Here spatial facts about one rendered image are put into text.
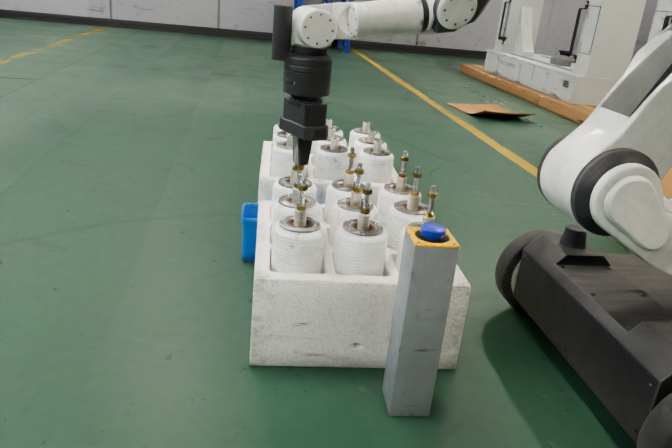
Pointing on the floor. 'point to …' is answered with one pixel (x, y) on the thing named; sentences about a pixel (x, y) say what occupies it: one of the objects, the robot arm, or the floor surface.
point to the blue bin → (249, 231)
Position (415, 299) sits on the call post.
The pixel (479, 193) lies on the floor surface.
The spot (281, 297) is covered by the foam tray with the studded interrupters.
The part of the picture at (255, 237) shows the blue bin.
